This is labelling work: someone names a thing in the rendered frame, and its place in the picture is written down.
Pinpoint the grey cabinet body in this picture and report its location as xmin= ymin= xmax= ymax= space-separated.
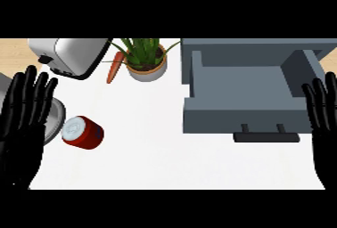
xmin=180 ymin=38 xmax=337 ymax=86

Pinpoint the orange carrot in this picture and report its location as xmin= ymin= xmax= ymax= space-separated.
xmin=105 ymin=51 xmax=127 ymax=85

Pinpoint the red can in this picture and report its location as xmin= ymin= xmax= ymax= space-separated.
xmin=59 ymin=115 xmax=105 ymax=151

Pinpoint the grey open drawer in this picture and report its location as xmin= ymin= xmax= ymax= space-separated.
xmin=182 ymin=49 xmax=328 ymax=134

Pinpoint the potted green plant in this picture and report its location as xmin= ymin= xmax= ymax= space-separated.
xmin=102 ymin=38 xmax=182 ymax=83

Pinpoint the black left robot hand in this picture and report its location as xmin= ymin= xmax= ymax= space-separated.
xmin=0 ymin=65 xmax=59 ymax=191

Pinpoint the silver toaster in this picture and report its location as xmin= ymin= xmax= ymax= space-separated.
xmin=28 ymin=38 xmax=114 ymax=81

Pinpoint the black drawer handle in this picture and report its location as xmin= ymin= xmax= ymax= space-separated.
xmin=232 ymin=123 xmax=302 ymax=143

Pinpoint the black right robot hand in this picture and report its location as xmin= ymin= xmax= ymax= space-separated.
xmin=300 ymin=70 xmax=337 ymax=191

